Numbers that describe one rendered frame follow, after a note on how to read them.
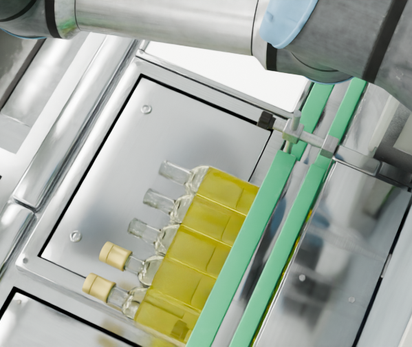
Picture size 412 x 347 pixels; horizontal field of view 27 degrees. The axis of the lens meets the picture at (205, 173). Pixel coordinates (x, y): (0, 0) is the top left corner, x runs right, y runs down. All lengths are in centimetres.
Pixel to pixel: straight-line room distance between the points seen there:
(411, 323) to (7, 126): 104
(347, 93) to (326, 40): 56
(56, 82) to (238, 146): 39
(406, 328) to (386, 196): 46
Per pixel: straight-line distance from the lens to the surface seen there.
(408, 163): 135
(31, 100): 172
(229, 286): 124
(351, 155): 132
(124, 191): 158
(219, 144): 161
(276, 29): 95
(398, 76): 94
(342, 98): 149
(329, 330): 122
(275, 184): 130
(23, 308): 156
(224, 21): 110
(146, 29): 113
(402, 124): 126
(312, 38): 94
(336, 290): 124
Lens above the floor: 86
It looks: 8 degrees up
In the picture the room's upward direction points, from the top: 67 degrees counter-clockwise
